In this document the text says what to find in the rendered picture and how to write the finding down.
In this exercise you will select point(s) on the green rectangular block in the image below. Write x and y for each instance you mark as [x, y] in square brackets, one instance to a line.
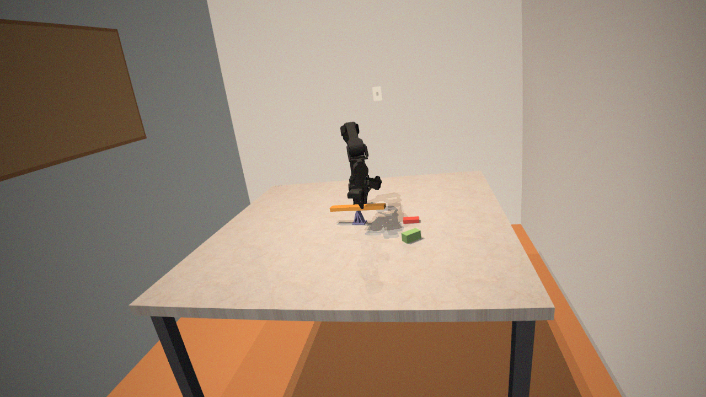
[411, 235]

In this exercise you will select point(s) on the orange bar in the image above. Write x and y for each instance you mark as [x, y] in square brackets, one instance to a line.
[373, 206]

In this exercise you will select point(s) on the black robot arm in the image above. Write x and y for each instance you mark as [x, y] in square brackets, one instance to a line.
[357, 152]

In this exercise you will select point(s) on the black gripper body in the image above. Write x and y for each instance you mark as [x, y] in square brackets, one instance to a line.
[359, 185]

